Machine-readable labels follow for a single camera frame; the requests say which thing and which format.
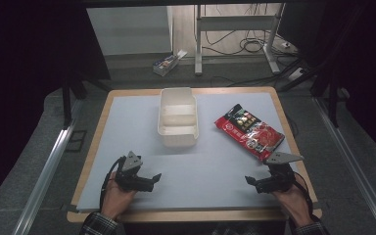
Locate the small black floor frame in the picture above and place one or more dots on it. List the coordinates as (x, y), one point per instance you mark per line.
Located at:
(76, 141)

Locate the open cardboard box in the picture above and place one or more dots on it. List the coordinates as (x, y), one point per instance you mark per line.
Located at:
(167, 63)

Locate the red snack packet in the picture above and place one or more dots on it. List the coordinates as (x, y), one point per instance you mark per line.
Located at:
(248, 131)

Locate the pale blue table mat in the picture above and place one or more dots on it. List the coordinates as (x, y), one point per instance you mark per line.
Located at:
(182, 169)

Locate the white plastic container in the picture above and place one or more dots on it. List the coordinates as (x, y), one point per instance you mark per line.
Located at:
(177, 117)

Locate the person's right hand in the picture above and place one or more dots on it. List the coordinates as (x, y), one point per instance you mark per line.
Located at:
(292, 202)

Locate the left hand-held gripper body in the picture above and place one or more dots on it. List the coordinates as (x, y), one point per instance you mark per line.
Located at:
(131, 162)

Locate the black metal stand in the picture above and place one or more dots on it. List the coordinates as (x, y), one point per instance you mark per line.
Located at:
(68, 101)
(331, 94)

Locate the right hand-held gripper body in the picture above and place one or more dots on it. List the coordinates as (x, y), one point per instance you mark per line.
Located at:
(279, 176)

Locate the white metal desk frame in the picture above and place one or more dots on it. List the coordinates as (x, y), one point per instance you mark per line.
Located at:
(198, 39)

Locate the white power strip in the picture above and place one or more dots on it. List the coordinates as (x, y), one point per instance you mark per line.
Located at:
(296, 73)

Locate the person's left hand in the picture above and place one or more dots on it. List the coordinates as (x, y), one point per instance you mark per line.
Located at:
(116, 197)

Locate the aluminium floor rail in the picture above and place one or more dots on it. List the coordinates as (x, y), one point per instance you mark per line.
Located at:
(352, 163)
(45, 176)

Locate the wooden table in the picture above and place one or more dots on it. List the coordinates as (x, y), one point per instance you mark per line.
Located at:
(189, 216)

